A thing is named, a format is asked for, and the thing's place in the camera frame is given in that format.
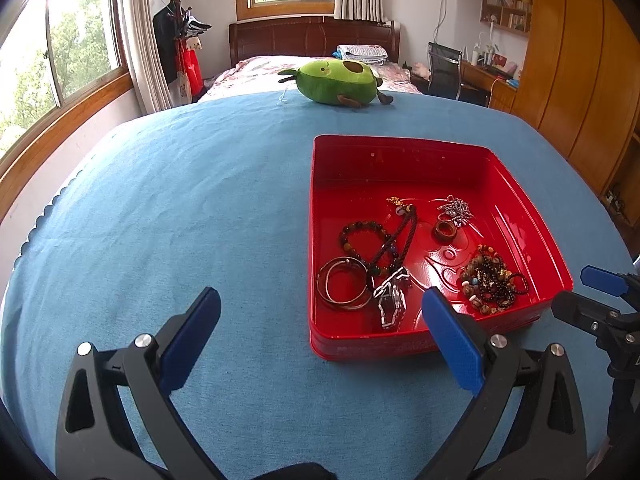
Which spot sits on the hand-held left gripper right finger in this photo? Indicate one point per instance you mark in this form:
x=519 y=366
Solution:
x=452 y=340

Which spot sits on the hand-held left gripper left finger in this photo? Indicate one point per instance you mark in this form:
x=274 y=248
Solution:
x=190 y=340

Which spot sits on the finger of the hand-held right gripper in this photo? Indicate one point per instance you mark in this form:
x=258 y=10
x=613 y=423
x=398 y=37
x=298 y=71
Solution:
x=585 y=315
x=602 y=279

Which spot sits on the silver metal wristwatch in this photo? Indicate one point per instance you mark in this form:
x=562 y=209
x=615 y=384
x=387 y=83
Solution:
x=392 y=305

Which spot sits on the silver bangle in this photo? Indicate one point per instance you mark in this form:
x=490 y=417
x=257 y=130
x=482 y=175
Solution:
x=350 y=305

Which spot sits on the red tin box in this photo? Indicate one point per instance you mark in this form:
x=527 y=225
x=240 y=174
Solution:
x=375 y=175

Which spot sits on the silver snowflake pendant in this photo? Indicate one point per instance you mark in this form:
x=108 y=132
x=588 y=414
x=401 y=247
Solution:
x=456 y=209

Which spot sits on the wooden wardrobe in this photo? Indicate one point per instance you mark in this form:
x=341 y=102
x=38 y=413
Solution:
x=575 y=60

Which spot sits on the wooden desk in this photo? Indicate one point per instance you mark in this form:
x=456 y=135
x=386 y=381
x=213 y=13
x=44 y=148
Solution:
x=480 y=80

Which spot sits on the black office chair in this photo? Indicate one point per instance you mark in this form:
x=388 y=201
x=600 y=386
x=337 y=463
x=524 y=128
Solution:
x=442 y=67

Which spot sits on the pink plush toy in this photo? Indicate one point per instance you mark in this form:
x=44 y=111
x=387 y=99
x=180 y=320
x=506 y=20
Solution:
x=421 y=70

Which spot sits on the pink floral bedding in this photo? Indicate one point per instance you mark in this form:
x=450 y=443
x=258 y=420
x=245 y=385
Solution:
x=250 y=72

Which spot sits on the red bag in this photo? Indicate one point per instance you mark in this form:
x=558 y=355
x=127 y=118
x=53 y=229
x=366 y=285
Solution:
x=192 y=65

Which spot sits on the green avocado plush toy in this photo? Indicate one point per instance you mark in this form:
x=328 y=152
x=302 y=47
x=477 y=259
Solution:
x=335 y=82

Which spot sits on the folded towels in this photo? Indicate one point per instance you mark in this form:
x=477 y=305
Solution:
x=362 y=54

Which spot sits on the black jacket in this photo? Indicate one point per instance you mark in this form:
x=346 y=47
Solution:
x=165 y=30

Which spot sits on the dark wooden headboard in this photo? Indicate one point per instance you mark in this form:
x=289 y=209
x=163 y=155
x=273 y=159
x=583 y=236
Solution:
x=300 y=37

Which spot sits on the wooden wall shelf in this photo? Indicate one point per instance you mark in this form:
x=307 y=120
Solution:
x=505 y=10

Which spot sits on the large wooden frame window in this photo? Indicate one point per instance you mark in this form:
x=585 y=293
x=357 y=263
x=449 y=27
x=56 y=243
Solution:
x=75 y=50

